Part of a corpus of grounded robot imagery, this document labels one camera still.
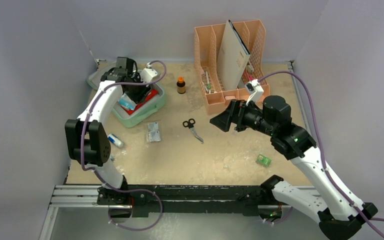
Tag red first aid pouch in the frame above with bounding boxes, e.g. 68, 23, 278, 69
125, 89, 159, 116

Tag blue wet wipes pack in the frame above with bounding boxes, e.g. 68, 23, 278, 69
118, 93, 137, 111

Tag black handled scissors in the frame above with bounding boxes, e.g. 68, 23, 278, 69
182, 118, 204, 144

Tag brown bottle orange cap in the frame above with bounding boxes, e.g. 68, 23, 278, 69
176, 76, 186, 94

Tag clear bag alcohol pads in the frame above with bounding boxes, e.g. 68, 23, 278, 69
146, 121, 162, 143

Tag small green box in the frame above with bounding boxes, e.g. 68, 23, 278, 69
256, 154, 272, 167

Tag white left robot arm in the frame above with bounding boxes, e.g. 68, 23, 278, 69
64, 57, 141, 205

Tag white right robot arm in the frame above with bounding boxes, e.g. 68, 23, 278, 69
210, 95, 378, 240

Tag green medicine case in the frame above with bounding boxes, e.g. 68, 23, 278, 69
86, 60, 166, 128

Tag small white blue tube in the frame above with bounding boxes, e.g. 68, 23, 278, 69
107, 134, 125, 149

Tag beige folder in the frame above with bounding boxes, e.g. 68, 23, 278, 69
216, 19, 251, 91

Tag peach desk file organizer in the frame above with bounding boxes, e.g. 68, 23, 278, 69
194, 19, 270, 115

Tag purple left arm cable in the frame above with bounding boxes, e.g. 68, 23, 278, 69
79, 60, 168, 232

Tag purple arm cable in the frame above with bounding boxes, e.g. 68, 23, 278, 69
257, 70, 384, 240
79, 60, 168, 232

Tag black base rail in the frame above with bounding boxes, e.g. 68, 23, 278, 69
97, 183, 290, 220

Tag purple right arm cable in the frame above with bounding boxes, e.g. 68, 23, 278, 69
257, 70, 384, 240

